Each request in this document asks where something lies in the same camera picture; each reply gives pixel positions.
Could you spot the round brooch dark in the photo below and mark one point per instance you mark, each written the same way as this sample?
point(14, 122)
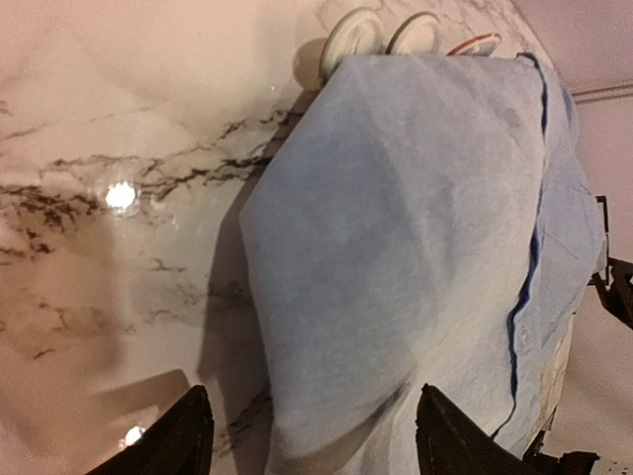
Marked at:
point(418, 34)

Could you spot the blue shirt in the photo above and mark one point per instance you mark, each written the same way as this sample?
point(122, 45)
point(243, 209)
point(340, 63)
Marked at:
point(427, 222)

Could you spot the right aluminium post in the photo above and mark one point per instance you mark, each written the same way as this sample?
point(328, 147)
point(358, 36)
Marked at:
point(621, 90)

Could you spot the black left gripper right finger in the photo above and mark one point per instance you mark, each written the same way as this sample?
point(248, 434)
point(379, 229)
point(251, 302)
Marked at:
point(448, 442)

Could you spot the round brooch orange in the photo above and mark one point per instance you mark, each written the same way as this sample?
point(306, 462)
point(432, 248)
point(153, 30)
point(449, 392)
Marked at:
point(483, 46)

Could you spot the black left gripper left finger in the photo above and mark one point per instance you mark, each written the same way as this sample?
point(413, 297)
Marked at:
point(179, 443)

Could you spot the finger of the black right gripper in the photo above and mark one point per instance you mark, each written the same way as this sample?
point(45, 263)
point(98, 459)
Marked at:
point(613, 277)

